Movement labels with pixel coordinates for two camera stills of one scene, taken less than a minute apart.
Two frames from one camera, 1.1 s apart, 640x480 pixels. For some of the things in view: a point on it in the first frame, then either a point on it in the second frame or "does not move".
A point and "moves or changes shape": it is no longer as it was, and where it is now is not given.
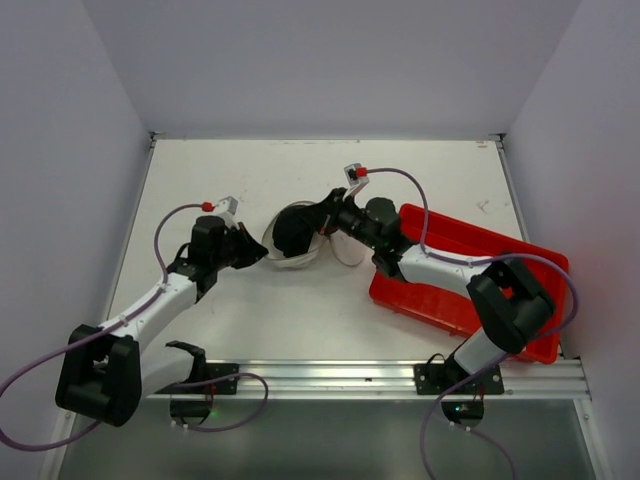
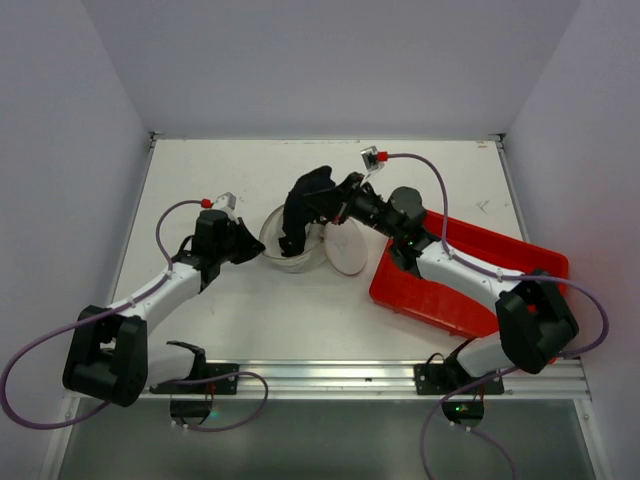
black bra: [293, 229] moves or changes shape
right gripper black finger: [326, 224] -> [329, 202]
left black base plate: [212, 371] does not move
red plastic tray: [431, 232] does not move
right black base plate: [440, 378] does not move
